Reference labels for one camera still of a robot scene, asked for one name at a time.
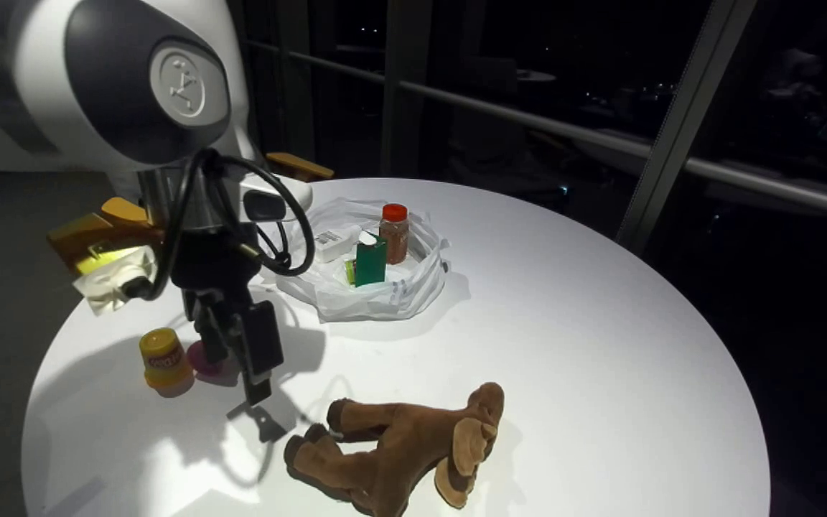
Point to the brown plush toy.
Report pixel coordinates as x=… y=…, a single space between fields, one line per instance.
x=399 y=449

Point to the white box with barcode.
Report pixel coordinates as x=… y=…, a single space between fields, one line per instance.
x=333 y=243

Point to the wooden chair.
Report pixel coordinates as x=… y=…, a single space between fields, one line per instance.
x=300 y=166

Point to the green box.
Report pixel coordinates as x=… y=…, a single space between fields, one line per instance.
x=370 y=264

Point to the small yellow-green packet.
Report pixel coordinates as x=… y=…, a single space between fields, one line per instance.
x=349 y=272

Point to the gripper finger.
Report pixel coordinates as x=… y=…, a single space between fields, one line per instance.
x=264 y=341
x=211 y=327

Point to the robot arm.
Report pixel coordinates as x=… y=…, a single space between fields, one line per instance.
x=62 y=86

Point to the spice bottle with red lid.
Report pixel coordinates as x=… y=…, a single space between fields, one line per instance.
x=394 y=237

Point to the yellow modelling dough tub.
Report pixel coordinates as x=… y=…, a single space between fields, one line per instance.
x=164 y=362

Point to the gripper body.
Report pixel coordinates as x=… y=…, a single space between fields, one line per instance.
x=216 y=262

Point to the white plastic bag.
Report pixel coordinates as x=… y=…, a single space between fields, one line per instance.
x=356 y=301

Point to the pink round object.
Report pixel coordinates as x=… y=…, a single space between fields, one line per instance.
x=202 y=361

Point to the metal handrail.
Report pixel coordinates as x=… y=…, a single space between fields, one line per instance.
x=600 y=140

